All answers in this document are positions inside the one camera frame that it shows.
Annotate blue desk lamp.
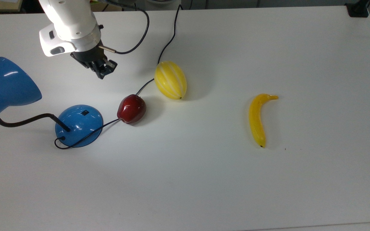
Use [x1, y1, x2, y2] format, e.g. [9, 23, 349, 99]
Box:
[0, 57, 104, 149]

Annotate yellow striped melon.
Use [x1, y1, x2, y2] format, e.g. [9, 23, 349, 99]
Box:
[154, 61, 188, 100]

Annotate black table clamp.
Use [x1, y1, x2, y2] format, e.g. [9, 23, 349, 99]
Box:
[345, 0, 370, 18]

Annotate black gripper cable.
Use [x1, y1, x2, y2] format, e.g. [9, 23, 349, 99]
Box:
[99, 0, 150, 55]

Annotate dark red apple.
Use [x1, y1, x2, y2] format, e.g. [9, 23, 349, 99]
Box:
[117, 94, 147, 125]

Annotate black lamp power cable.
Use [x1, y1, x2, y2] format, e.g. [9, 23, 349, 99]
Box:
[54, 4, 182, 150]

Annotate yellow banana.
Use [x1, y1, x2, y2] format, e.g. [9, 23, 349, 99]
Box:
[249, 93, 279, 148]

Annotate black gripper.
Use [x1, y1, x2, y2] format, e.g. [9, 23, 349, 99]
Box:
[70, 40, 118, 80]

